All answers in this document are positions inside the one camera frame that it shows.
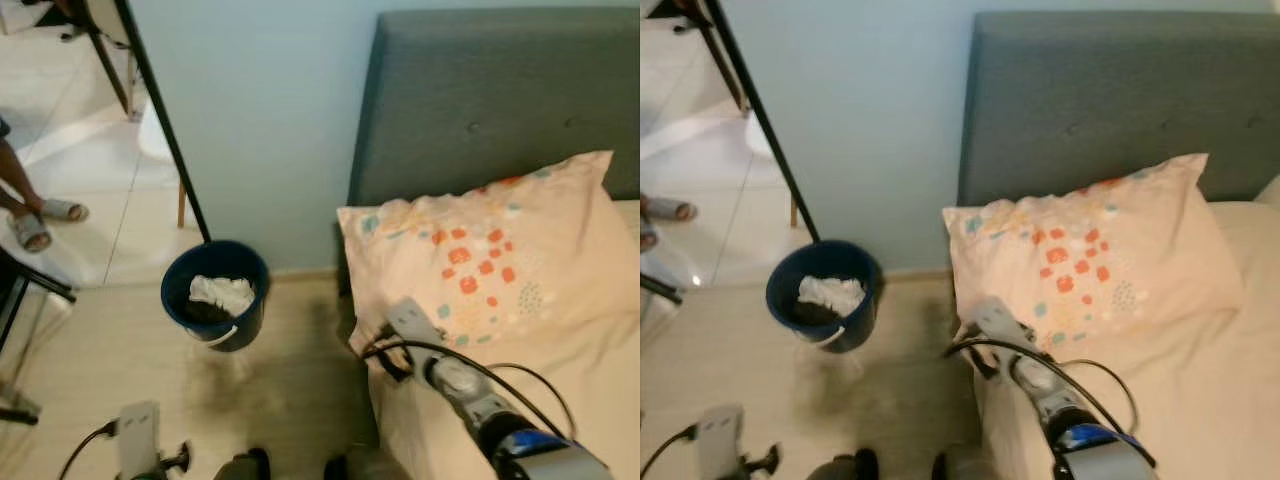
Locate silver robot left leg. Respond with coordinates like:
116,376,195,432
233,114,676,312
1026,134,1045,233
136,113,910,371
215,448,271,480
805,448,881,480

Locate silver robot leg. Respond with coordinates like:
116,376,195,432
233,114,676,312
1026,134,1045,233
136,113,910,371
322,450,401,480
932,448,1001,480
215,448,271,480
805,448,881,480

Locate silver robot right leg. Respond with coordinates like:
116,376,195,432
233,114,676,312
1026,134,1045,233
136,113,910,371
932,448,1001,480
322,450,401,480

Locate blue round waste bin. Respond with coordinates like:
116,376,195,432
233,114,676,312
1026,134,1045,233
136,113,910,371
160,240,271,353
765,240,883,354

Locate crumpled white paper trash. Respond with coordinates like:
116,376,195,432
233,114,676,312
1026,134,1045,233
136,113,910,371
797,275,866,316
188,275,256,316

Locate black metal stand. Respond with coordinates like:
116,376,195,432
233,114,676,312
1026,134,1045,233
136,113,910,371
0,250,76,426
640,270,684,306

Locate grey upholstered headboard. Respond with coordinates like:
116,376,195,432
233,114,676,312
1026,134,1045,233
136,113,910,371
345,8,641,211
958,10,1280,206

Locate white chair wooden legs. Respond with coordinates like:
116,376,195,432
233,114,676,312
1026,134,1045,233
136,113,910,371
745,100,801,229
135,100,191,229

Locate person's bare lower leg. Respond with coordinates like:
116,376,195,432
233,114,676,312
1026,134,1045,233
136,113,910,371
0,118,46,216

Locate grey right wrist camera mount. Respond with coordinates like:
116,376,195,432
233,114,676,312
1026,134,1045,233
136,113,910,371
385,297,448,351
970,297,1031,351

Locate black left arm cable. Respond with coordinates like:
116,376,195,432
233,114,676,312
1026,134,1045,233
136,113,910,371
58,420,121,480
640,425,701,480

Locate black door frame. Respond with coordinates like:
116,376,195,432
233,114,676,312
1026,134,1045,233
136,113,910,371
700,0,821,244
112,0,213,244

